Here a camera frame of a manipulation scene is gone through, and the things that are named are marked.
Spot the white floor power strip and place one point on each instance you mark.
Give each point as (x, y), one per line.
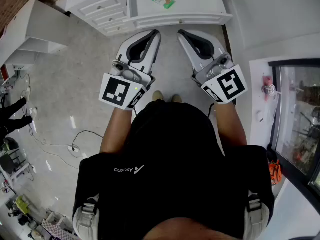
(73, 150)

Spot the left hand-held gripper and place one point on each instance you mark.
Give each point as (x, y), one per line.
(115, 91)

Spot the orange and black tool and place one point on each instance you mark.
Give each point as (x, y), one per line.
(275, 172)

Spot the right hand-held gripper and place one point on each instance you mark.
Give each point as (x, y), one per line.
(230, 84)

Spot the person's tan shoe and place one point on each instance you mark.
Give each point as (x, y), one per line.
(158, 96)
(176, 98)

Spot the checkered board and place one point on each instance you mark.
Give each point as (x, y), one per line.
(57, 230)

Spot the yellow-green chair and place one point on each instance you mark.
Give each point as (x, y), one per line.
(22, 204)

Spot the green and white product packet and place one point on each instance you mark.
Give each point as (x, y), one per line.
(163, 1)

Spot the person's black shirt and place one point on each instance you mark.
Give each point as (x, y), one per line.
(175, 171)

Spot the person's right forearm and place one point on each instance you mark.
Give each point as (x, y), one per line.
(230, 124)

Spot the black-framed window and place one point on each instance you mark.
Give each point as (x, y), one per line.
(295, 114)

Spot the person's tan left shoe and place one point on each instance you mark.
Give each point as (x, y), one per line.
(158, 96)

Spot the white wall shelf unit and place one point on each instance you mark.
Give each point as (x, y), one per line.
(37, 26)

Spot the red and white box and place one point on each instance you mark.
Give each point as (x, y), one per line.
(3, 74)

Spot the pink item on windowsill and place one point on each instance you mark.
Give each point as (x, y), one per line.
(267, 82)

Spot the person's left forearm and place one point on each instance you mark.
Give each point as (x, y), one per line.
(117, 129)

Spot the person's face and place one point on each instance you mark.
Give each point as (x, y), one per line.
(197, 230)

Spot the person's tan right shoe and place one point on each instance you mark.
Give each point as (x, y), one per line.
(176, 98)

